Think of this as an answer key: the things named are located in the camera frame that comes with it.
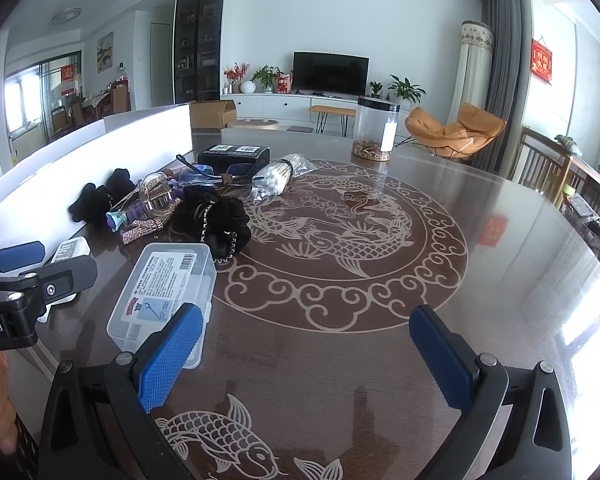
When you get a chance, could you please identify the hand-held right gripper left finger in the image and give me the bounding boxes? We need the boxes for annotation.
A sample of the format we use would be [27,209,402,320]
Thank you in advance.
[39,302,204,480]

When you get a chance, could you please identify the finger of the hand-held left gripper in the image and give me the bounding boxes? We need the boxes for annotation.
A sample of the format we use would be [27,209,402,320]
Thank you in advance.
[0,241,47,277]
[20,255,98,306]

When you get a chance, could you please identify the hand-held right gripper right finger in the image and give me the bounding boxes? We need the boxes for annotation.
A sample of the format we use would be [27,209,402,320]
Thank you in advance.
[409,304,581,480]

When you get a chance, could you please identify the small white packet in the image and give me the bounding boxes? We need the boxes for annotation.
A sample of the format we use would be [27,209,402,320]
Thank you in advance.
[36,236,92,323]

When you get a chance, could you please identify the clear plastic storage box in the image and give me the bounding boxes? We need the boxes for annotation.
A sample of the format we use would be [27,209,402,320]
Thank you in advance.
[106,242,217,368]

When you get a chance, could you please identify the black glove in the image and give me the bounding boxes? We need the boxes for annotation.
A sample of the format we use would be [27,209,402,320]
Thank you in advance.
[105,168,138,196]
[68,183,112,223]

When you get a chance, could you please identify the rhinestone hair clip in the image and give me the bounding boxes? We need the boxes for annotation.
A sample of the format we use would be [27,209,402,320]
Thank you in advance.
[120,207,176,246]

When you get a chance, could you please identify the purple mermaid tail toy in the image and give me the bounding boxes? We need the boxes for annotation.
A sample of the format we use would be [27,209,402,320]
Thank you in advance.
[105,200,153,233]

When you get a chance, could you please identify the clear hair claw clip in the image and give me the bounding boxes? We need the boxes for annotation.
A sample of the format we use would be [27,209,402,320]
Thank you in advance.
[137,172,178,211]

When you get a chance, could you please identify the black fluffy scrunchie with chain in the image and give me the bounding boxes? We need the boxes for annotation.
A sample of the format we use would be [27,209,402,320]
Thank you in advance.
[170,187,253,268]

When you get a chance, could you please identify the blue framed glasses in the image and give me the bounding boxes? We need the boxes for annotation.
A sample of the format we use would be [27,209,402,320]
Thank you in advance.
[177,154,261,188]

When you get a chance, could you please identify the black cardboard box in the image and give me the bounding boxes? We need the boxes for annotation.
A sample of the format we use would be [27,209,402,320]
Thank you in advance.
[196,143,272,167]

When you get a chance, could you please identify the bag of cotton swabs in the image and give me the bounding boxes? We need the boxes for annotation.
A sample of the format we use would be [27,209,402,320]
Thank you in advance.
[250,152,313,203]

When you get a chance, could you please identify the white partition board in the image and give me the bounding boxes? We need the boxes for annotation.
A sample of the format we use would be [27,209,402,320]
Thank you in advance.
[0,103,192,251]

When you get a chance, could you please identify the brown cardboard box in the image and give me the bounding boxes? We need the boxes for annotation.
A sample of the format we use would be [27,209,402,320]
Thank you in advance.
[189,100,237,132]

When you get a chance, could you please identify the dark wooden chair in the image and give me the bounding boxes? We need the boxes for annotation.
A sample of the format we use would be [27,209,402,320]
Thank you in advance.
[511,126,573,206]

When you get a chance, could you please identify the framed landscape painting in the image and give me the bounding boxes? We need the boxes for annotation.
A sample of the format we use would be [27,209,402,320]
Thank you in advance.
[96,31,115,72]

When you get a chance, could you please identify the cluttered wooden side table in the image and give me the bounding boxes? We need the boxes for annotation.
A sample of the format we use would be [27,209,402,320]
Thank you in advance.
[560,135,600,276]

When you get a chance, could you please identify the orange lounge chair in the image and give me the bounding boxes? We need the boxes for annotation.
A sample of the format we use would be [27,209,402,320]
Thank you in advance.
[405,102,507,161]

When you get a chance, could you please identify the white door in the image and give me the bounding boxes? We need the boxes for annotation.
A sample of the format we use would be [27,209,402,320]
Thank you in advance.
[150,22,173,108]

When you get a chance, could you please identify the round wooden coffee table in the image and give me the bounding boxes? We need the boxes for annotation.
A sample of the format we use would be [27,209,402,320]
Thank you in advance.
[221,117,281,133]

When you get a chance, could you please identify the round ceiling lamp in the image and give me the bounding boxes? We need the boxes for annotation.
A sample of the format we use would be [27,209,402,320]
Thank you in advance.
[51,7,82,26]

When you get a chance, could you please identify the clear jar with black lid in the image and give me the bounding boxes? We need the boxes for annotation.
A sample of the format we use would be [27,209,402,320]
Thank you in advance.
[351,96,401,162]

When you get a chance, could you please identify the red flower arrangement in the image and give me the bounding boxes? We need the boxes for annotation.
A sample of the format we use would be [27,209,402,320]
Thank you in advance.
[223,62,251,93]

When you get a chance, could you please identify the white television cabinet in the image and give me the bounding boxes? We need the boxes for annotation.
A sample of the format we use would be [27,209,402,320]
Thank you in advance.
[220,91,416,136]

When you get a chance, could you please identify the large leafy potted plant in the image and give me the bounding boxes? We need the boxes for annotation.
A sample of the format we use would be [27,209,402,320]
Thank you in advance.
[386,75,427,106]

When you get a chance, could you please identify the orange cushioned bench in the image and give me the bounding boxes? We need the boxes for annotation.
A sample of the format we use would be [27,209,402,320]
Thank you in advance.
[309,105,357,138]

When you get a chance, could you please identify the dark glass display cabinet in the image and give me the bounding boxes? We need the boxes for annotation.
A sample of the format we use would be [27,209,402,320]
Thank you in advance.
[171,0,228,106]

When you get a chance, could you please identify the covered standing air conditioner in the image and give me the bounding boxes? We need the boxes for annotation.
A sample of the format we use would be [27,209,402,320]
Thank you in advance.
[447,20,496,121]

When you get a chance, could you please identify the grey curtain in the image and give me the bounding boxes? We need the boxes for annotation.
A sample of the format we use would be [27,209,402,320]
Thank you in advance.
[472,0,523,173]

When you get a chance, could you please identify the black television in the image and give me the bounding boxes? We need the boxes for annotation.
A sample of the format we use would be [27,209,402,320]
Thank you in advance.
[292,51,370,97]

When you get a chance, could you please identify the red wall hanging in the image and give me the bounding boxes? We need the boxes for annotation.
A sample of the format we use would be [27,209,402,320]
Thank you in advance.
[531,37,553,82]

